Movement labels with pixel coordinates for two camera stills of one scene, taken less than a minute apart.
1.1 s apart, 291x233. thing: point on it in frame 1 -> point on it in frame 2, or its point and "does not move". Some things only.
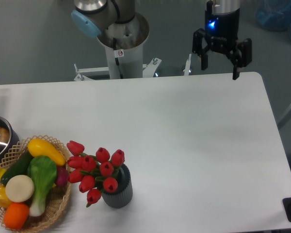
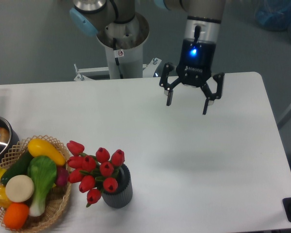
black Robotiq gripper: [222, 30] -> [197, 57]
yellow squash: [39, 147] does not move
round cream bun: [19, 188] does not move
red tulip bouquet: [94, 173] does not move
